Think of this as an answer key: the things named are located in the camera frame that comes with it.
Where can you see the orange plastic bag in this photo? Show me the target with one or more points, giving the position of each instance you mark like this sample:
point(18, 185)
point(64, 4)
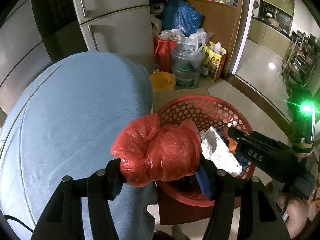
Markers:
point(233, 145)

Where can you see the metal storage rack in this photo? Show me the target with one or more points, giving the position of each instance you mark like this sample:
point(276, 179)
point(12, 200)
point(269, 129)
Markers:
point(300, 57)

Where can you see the silver two-door refrigerator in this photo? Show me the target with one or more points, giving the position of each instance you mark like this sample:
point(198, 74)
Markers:
point(117, 30)

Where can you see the long white medicine box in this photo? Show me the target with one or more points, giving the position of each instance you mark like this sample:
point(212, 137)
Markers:
point(222, 155)

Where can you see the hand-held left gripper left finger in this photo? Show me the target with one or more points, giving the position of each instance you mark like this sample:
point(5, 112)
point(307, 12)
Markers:
point(113, 185)

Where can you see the red gift bag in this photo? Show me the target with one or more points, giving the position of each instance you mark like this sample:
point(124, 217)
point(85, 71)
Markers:
point(163, 52)

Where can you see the clear water jug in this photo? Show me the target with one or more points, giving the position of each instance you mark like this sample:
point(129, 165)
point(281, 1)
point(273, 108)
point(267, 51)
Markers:
point(187, 70)

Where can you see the yellow paper bag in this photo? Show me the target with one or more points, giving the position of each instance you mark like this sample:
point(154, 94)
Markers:
point(215, 62)

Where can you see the yellow bucket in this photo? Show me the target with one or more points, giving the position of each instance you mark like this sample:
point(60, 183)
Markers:
point(162, 81)

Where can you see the red plastic basket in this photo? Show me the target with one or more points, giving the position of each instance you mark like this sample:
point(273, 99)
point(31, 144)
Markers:
point(195, 110)

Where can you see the red plastic bag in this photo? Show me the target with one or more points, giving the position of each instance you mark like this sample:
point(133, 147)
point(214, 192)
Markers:
point(170, 152)

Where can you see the green kitchen cabinets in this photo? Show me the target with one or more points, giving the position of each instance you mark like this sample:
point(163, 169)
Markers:
point(267, 35)

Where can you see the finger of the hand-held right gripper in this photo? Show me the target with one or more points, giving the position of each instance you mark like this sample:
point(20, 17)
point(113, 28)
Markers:
point(265, 160)
point(237, 135)

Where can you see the clear plastic bag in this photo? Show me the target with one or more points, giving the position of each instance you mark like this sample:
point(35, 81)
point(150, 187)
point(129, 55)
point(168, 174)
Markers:
point(172, 33)

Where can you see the person's right hand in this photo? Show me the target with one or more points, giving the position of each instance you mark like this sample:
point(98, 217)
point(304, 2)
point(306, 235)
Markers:
point(295, 215)

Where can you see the white plastic bag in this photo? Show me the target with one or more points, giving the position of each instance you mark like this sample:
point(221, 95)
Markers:
point(198, 36)

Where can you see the white plastic stool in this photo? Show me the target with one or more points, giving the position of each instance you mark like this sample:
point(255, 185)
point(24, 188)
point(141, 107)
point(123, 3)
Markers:
point(156, 23)

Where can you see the blue tablecloth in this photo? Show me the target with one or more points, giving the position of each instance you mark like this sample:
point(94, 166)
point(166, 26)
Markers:
point(62, 130)

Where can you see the wooden shelf cabinet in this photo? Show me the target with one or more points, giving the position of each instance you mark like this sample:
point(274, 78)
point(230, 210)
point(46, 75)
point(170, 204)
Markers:
point(217, 17)

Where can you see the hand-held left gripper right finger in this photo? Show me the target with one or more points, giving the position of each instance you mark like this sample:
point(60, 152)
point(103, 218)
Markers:
point(202, 182)

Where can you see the large blue plastic bag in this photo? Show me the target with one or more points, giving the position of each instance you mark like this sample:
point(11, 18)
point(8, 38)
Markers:
point(181, 15)

